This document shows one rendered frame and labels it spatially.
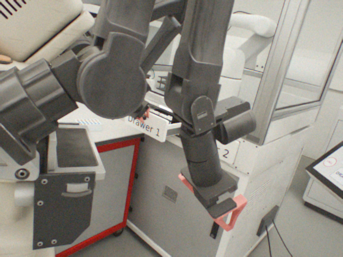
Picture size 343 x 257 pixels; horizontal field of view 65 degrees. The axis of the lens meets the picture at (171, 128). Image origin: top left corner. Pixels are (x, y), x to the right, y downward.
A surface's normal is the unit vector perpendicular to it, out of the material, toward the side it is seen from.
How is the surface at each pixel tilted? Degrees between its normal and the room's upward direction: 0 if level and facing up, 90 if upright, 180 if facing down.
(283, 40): 90
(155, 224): 90
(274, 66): 90
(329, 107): 90
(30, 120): 99
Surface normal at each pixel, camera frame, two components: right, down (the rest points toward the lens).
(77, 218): 0.40, 0.37
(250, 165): -0.65, 0.13
